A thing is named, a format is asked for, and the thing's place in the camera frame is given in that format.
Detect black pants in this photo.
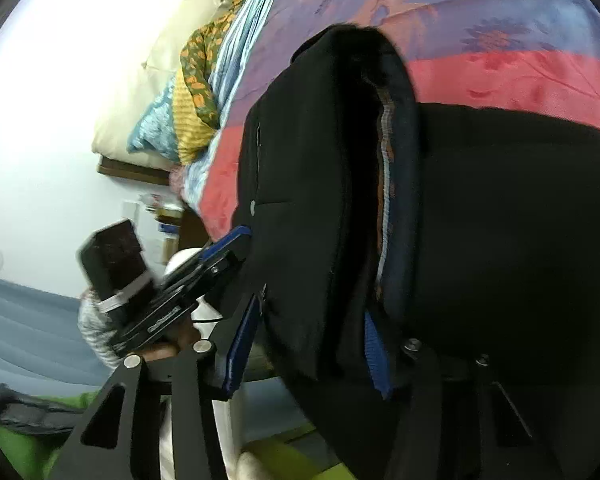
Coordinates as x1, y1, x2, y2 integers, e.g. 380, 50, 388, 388
230, 24, 600, 480

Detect blue striped bed sheet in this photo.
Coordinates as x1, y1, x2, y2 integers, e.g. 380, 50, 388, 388
185, 0, 301, 211

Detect multicoloured satin bedspread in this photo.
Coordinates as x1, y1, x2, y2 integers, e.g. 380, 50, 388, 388
200, 0, 600, 243

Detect brown wooden bed frame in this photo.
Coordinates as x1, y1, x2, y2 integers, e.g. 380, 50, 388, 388
97, 155, 176, 186

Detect blue-grey cloth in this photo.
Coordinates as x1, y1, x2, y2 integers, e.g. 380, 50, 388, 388
0, 270, 111, 386

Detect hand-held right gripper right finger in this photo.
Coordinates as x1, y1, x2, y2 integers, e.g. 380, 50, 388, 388
364, 310, 566, 480

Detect orange green floral cloth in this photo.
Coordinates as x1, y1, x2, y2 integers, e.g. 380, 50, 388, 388
180, 0, 276, 128

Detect pink floral cloth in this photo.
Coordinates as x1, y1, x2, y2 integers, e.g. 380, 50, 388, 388
169, 165, 191, 201

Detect cream padded headboard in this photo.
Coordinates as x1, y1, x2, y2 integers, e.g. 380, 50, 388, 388
91, 0, 246, 171

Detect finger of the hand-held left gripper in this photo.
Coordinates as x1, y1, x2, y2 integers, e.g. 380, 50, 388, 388
157, 255, 243, 311
167, 225, 253, 286

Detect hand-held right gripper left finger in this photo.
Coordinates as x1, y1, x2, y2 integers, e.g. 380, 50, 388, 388
50, 292, 263, 480

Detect green block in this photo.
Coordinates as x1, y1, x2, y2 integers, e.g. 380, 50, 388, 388
240, 422, 346, 480

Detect yellow dotted pillow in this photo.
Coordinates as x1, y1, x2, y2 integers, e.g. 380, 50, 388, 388
172, 67, 218, 165

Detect teal floral pillow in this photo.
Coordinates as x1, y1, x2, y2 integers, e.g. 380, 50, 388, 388
126, 77, 181, 161

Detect person's left hand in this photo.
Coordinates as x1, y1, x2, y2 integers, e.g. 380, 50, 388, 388
140, 317, 201, 363

